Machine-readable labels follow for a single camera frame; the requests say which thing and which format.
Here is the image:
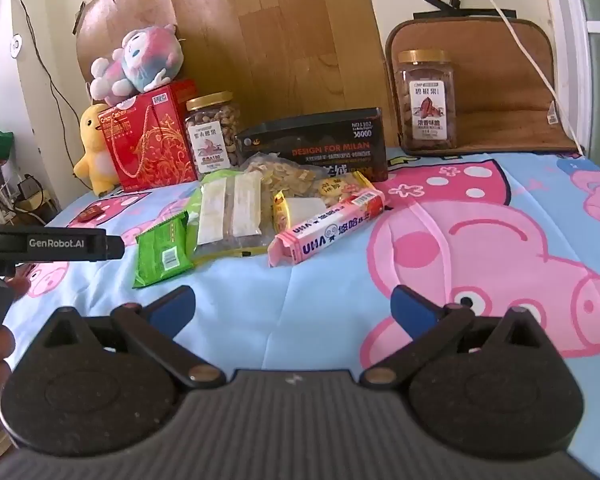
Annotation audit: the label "round nut jar gold lid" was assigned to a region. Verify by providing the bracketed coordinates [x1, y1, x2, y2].
[184, 91, 242, 174]

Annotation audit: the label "small yellow and white packet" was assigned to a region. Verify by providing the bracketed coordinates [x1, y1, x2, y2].
[272, 191, 329, 234]

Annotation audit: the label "square nut jar gold lid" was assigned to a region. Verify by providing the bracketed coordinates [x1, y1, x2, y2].
[396, 49, 459, 151]

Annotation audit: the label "brown seat cushion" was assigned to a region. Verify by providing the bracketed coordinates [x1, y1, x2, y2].
[384, 16, 584, 157]

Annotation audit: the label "white cable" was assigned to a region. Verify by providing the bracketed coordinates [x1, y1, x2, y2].
[455, 0, 584, 153]

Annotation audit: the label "clear bag of seeds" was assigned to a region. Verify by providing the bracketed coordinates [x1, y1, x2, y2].
[241, 152, 333, 198]

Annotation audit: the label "red gift box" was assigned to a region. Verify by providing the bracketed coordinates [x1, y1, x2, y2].
[97, 79, 201, 192]

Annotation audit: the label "brown cardboard sheet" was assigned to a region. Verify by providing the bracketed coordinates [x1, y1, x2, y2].
[75, 0, 400, 147]

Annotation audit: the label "pink snack box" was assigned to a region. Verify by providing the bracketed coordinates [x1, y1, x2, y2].
[268, 191, 386, 268]

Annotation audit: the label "yellow plush toy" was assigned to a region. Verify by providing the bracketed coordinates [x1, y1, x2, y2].
[72, 102, 122, 197]

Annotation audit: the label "printed blanket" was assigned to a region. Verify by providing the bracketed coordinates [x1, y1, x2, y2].
[2, 145, 600, 477]

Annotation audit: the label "black tin box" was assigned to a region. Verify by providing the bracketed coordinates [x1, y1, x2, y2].
[235, 107, 389, 183]

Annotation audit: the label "clear pack of white bars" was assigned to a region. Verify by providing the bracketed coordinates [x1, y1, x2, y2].
[186, 170, 267, 262]

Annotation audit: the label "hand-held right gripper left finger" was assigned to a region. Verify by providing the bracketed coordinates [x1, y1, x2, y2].
[34, 285, 226, 392]

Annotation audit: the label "yellow printed snack packet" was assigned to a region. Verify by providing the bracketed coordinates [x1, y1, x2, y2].
[316, 170, 387, 209]

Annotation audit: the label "green snack packet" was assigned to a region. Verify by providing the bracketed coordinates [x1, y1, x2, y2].
[132, 211, 194, 289]

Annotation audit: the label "black tape strips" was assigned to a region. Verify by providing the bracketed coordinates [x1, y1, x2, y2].
[413, 0, 462, 15]

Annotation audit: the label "pink plush toy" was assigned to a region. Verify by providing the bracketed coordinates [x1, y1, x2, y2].
[89, 25, 186, 103]

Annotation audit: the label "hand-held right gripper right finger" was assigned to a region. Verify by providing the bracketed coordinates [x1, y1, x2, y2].
[362, 285, 556, 392]

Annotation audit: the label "black wall cable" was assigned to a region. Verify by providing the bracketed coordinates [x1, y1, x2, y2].
[7, 0, 90, 128]

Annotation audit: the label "pile of chargers and cables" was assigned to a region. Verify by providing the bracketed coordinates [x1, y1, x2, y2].
[0, 160, 58, 228]

